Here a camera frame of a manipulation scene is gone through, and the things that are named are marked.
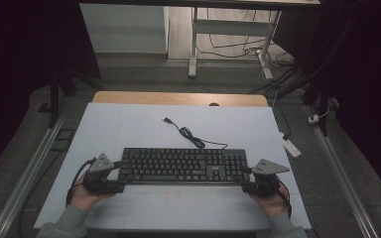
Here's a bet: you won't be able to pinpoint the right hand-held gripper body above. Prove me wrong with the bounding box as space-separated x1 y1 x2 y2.
241 159 291 198

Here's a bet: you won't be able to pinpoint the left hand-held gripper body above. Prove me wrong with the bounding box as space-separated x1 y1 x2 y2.
81 153 127 195

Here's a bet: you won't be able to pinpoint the black computer keyboard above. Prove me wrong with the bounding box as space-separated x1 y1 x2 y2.
118 147 250 184

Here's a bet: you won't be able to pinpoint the person's right hand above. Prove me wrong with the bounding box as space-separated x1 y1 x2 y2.
249 183 290 218

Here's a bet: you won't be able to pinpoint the person's left hand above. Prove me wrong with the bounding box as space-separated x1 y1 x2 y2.
68 178 115 211

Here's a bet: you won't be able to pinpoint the white power strip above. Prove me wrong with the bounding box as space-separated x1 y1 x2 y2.
279 131 303 159

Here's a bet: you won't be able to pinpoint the black tripod stand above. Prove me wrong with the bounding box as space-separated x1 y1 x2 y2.
271 62 333 137
47 63 103 129

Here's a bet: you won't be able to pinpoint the black curtain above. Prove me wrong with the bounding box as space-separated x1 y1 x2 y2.
0 0 102 183
274 0 381 206

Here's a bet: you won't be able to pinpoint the white cabinet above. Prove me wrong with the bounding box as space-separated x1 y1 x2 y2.
78 3 171 55

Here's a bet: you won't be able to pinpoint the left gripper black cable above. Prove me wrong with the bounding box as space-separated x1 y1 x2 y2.
64 157 97 206

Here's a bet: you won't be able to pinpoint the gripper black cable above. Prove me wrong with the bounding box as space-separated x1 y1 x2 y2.
276 178 293 219
64 157 97 206

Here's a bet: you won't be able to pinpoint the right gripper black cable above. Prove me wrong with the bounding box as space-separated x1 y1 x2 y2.
276 178 293 219

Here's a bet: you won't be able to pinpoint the black keyboard cable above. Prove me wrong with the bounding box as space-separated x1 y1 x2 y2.
162 116 228 151

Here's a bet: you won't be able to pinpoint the aluminium rail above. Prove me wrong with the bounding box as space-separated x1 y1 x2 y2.
305 104 380 238
0 98 71 238

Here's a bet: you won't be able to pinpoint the black floor cables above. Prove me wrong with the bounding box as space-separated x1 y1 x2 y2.
196 8 301 97

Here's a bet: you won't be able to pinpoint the white metal desk frame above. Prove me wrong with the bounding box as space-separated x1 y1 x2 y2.
188 6 283 80

